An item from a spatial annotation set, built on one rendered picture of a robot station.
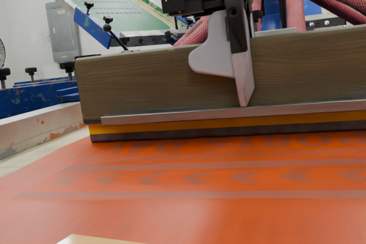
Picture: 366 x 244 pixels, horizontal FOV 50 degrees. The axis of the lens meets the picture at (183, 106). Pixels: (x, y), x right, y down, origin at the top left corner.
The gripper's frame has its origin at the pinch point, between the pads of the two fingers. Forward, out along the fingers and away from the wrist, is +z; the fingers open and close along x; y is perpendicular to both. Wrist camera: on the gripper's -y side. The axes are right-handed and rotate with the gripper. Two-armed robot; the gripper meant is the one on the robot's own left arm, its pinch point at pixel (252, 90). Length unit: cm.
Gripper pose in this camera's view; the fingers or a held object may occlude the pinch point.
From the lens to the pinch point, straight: 40.8
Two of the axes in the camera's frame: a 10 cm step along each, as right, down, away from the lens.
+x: -2.7, 1.6, -9.5
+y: -9.5, 1.0, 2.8
